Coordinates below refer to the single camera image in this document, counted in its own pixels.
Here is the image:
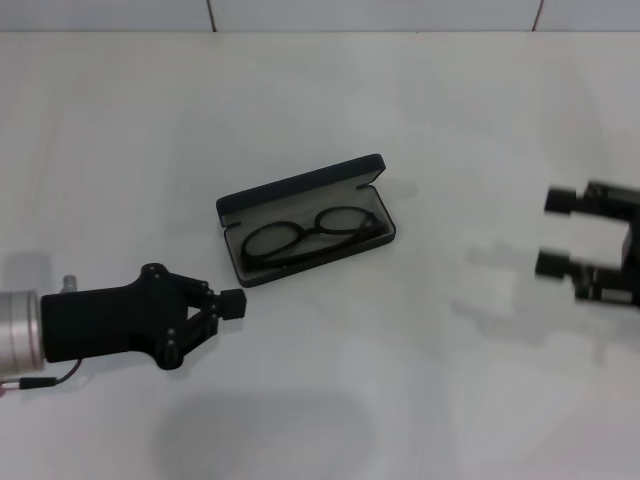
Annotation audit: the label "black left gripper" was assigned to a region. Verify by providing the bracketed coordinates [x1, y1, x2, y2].
[40, 262, 250, 372]

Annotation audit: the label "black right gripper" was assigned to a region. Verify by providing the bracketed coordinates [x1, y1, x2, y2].
[533, 178, 640, 312]

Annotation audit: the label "black framed glasses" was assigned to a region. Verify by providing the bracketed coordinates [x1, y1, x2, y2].
[241, 206, 387, 269]

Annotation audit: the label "black glasses case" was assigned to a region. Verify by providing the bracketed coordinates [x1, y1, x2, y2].
[215, 152, 397, 289]

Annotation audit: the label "left gripper cable with plug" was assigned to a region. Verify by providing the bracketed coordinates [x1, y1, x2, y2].
[0, 358, 84, 396]

